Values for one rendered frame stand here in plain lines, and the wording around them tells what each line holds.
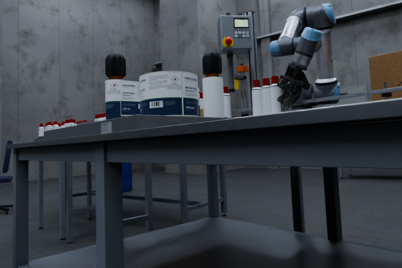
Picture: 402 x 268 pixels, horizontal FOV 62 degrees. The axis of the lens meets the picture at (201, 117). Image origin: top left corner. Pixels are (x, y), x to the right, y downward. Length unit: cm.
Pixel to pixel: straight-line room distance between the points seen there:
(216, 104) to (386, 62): 70
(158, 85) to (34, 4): 1034
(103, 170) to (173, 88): 33
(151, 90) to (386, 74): 94
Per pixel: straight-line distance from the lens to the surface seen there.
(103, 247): 107
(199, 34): 972
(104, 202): 104
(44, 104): 1070
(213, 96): 138
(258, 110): 158
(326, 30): 190
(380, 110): 44
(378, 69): 154
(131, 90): 142
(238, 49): 183
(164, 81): 107
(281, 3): 1107
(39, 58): 1088
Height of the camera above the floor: 79
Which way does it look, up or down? 5 degrees up
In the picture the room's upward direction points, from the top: 2 degrees counter-clockwise
